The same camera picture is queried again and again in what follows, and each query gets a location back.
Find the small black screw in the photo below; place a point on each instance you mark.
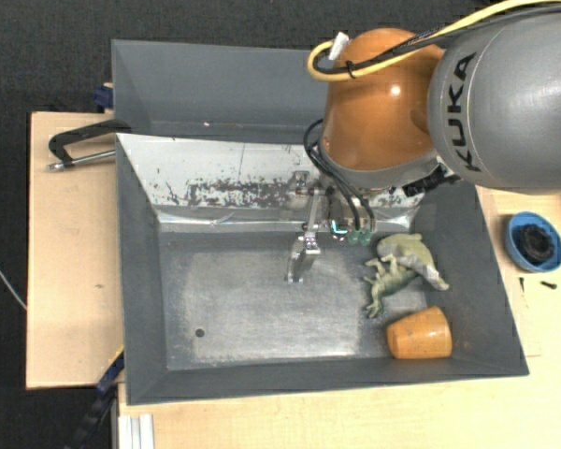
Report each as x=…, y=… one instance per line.
x=548, y=285

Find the green toy frog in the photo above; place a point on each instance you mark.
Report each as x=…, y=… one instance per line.
x=388, y=281

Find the black cylinder on white bracket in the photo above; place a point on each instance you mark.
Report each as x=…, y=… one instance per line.
x=423, y=183

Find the orange cup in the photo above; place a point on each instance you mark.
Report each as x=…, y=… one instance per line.
x=421, y=335

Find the grey metal bin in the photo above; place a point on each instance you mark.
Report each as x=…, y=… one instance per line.
x=262, y=297

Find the brown cardboard board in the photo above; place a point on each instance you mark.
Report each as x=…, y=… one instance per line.
x=70, y=250

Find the grey-green toy dinosaur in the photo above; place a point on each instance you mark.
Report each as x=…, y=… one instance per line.
x=413, y=253

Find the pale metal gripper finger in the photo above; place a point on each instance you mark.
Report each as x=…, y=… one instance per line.
x=309, y=260
x=293, y=262

